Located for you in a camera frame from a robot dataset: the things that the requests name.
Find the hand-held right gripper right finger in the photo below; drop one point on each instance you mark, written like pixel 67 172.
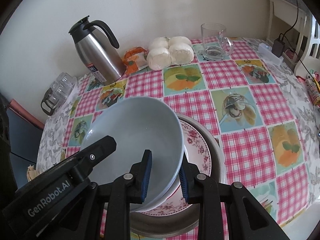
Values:
pixel 183 185

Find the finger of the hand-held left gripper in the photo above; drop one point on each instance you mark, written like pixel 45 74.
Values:
pixel 97 152

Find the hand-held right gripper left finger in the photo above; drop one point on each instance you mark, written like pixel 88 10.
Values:
pixel 147 175

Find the white square bowl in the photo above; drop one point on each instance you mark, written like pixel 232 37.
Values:
pixel 172 190

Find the round steel plate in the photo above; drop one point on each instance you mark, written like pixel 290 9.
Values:
pixel 215 155

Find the round floral rimmed plate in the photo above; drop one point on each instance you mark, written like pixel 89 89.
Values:
pixel 197 142

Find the pale blue round bowl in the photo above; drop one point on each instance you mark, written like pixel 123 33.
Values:
pixel 135 125

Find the beige crumpled paper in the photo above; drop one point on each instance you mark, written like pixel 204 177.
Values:
pixel 33 172

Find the glass cups in black holder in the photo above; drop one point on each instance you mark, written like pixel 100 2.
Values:
pixel 58 92

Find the blue panel with pink edge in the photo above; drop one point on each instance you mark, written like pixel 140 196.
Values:
pixel 22 130

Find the orange snack packet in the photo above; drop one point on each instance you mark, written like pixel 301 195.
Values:
pixel 132 60

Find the steel thermos jug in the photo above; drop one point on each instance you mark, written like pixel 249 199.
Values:
pixel 97 52

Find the bag of white buns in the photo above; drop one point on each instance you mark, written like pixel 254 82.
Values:
pixel 170 55

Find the clear glass mug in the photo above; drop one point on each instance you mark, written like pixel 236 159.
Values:
pixel 212 45

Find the white power strip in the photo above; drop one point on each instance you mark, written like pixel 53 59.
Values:
pixel 268 53

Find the small patterned bottle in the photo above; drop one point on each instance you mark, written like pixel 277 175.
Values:
pixel 313 92

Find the black charger adapter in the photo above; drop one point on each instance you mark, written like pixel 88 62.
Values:
pixel 278 46

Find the white plastic chair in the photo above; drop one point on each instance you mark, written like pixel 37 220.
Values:
pixel 311 62

